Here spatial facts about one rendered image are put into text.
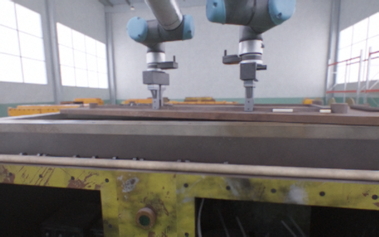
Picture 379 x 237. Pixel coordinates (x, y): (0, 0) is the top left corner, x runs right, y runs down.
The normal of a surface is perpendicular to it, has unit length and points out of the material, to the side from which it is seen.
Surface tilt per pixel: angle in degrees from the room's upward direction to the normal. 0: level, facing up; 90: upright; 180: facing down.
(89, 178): 90
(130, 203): 90
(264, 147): 90
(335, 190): 90
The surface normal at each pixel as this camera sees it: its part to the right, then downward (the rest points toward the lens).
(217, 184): -0.16, 0.12
